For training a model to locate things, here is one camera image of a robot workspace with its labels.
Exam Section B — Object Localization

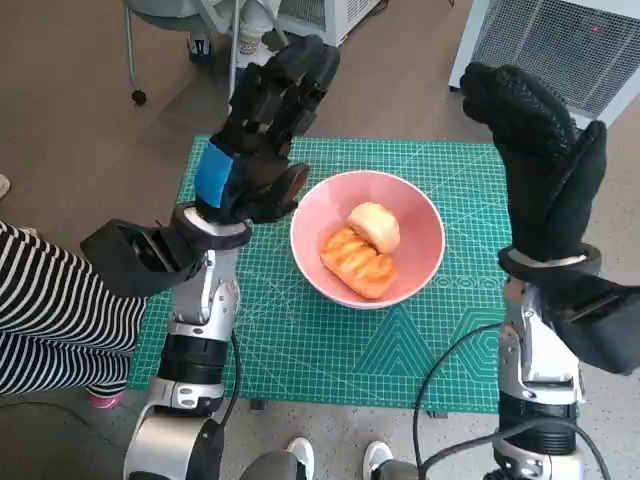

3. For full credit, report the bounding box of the left robot hand blue tape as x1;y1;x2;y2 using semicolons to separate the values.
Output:
192;34;341;236

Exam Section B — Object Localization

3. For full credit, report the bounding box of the right robot hand black glove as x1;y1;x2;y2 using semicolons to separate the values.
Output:
458;62;609;264

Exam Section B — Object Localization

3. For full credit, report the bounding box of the pink bowl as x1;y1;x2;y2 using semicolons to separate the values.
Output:
289;170;446;309

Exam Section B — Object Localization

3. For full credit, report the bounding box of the round toy bread bun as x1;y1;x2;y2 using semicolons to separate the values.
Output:
347;201;402;255

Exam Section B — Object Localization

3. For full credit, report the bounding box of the long striped toy bread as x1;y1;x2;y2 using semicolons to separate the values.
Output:
319;225;400;300

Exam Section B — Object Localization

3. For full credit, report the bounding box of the person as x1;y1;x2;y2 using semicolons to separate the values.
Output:
239;437;419;480
0;222;149;411
188;0;281;69

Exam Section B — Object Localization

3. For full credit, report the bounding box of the large white mesh cabinet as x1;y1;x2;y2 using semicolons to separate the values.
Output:
448;0;640;126

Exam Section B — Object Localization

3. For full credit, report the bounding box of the small white mesh cabinet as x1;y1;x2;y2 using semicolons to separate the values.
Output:
277;0;374;47

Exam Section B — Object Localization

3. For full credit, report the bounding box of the grey wheeled chair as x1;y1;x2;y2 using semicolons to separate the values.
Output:
122;0;291;106

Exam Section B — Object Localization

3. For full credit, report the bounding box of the green cutting mat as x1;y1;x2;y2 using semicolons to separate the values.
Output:
124;134;514;415

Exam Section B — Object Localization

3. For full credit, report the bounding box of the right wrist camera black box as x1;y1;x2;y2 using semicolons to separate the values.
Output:
542;274;640;376

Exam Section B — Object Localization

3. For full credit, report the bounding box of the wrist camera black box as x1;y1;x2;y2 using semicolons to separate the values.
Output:
542;274;640;376
79;217;206;299

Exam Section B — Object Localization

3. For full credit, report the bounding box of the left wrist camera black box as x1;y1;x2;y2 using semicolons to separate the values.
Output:
79;217;206;299

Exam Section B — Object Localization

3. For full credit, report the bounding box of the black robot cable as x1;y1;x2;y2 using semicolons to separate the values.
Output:
564;422;621;480
214;329;242;436
412;322;504;474

